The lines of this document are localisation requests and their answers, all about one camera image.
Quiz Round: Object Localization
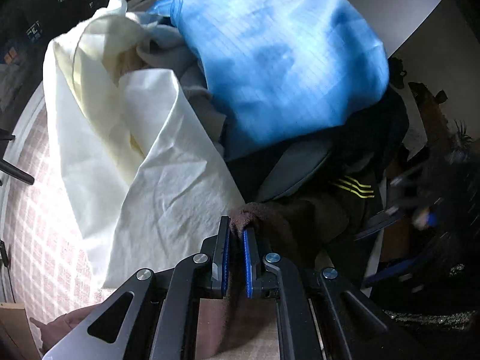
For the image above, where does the brown fleece garment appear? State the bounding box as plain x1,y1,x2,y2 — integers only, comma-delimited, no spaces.
194,201,373,360

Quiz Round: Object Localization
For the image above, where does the person left hand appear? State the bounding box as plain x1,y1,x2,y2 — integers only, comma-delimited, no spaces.
29,304,98,355

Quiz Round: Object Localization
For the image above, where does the black garment yellow print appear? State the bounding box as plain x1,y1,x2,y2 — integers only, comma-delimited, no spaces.
227,87,409,221

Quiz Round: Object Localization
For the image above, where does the plaid beige table cloth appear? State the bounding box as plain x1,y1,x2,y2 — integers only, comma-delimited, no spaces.
3,110,112,323

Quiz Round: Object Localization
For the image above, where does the cream white garment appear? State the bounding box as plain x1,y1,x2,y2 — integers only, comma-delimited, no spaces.
43,0,244,289

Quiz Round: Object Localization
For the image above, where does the blue garment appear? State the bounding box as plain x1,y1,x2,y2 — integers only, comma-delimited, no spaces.
151,0,389,161

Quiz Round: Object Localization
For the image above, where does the grey garment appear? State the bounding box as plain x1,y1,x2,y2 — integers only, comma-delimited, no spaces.
137,22,226,154

